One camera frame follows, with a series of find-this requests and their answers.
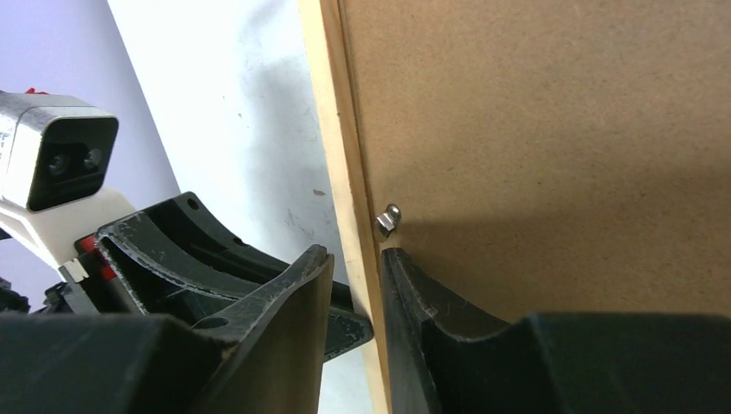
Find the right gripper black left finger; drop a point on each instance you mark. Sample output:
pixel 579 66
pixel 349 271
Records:
pixel 262 354

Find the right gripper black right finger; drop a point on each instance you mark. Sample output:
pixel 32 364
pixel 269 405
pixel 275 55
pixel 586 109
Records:
pixel 446 355

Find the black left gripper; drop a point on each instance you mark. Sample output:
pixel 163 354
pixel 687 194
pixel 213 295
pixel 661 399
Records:
pixel 173 257

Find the brown cardboard backing board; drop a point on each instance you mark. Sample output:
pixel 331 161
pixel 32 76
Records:
pixel 552 155

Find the light wooden picture frame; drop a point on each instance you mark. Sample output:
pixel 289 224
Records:
pixel 325 38

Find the small metal frame clip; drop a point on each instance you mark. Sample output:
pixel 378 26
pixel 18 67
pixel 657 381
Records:
pixel 387 221

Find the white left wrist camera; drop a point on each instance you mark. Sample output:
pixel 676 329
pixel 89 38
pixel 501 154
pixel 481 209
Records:
pixel 55 154

